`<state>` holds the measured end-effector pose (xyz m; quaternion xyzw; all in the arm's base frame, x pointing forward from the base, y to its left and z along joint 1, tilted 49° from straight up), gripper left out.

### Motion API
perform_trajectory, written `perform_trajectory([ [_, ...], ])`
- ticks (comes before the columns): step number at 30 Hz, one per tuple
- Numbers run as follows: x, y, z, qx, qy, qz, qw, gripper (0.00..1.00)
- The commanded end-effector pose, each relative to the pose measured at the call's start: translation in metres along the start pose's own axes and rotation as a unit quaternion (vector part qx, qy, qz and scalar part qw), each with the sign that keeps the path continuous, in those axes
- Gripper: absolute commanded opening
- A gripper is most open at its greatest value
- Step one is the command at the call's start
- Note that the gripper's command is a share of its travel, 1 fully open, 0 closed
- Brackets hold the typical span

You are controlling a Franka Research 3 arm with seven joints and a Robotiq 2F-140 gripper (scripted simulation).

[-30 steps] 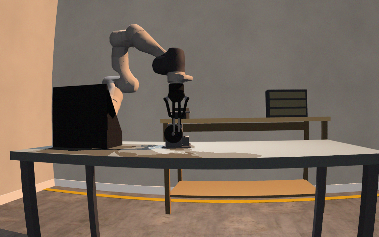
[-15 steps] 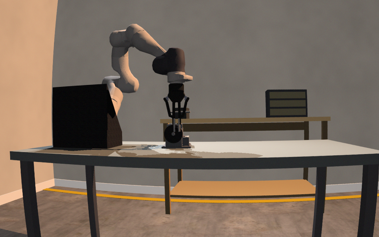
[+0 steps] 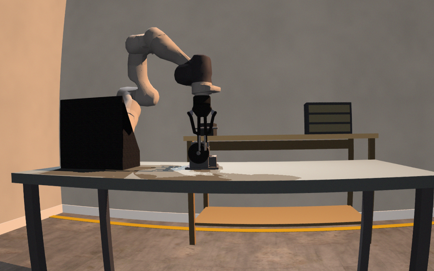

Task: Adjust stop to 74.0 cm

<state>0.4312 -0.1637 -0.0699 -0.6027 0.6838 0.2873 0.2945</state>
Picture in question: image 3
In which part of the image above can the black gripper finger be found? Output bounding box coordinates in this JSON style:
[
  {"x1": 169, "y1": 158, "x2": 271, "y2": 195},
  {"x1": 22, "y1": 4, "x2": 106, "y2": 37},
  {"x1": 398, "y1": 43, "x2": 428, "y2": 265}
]
[
  {"x1": 187, "y1": 109, "x2": 201, "y2": 151},
  {"x1": 203, "y1": 109, "x2": 217, "y2": 151}
]

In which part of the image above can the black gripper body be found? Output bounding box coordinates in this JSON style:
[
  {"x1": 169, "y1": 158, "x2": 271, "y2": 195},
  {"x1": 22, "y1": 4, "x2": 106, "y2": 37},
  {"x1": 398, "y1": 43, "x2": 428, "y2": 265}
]
[{"x1": 192, "y1": 95, "x2": 212, "y2": 117}]

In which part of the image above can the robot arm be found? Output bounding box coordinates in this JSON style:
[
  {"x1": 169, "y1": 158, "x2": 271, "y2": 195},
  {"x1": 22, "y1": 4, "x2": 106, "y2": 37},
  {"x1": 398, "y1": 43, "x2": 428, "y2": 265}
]
[{"x1": 117, "y1": 27, "x2": 221, "y2": 132}]

